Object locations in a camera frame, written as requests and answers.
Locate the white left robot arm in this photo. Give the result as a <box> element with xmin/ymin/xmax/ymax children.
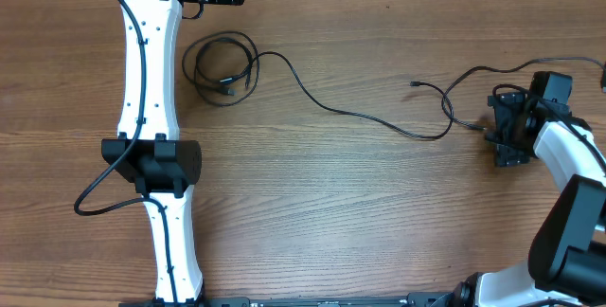
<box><xmin>101</xmin><ymin>0</ymin><xmax>244</xmax><ymax>306</ymax></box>

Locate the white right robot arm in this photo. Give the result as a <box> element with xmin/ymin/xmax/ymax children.
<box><xmin>439</xmin><ymin>72</ymin><xmax>605</xmax><ymax>306</ymax></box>

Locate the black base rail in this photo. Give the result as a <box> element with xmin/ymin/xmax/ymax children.
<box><xmin>117</xmin><ymin>291</ymin><xmax>455</xmax><ymax>307</ymax></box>

